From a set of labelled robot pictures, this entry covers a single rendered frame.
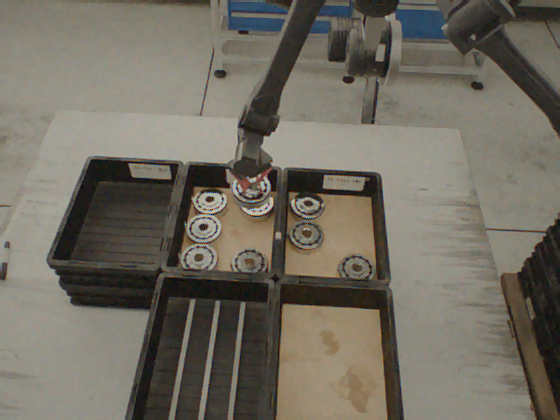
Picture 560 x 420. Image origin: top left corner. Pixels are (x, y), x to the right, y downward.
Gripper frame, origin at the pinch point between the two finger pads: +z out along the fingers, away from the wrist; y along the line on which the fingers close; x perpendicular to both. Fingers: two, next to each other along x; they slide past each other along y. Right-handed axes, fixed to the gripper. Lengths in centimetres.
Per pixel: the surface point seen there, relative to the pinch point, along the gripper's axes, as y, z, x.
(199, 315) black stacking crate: -28.0, 21.2, -12.4
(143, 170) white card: -13.9, 15.9, 36.5
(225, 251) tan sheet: -10.4, 21.7, -0.4
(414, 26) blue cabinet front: 186, 71, 82
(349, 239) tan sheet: 20.5, 22.2, -20.2
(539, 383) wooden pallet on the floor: 69, 91, -86
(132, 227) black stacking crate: -26.5, 21.8, 24.3
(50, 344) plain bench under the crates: -62, 34, 13
